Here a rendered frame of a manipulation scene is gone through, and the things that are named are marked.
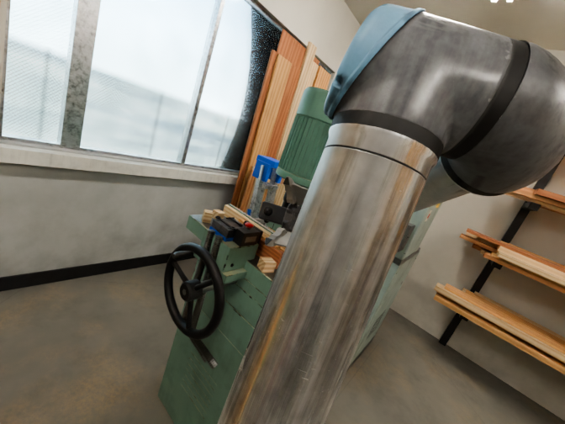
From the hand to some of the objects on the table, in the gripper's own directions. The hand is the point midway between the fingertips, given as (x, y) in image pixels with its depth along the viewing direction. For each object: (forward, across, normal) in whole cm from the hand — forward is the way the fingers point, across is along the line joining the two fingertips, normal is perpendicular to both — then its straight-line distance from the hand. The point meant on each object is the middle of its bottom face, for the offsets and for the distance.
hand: (273, 209), depth 57 cm
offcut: (-34, +17, +13) cm, 40 cm away
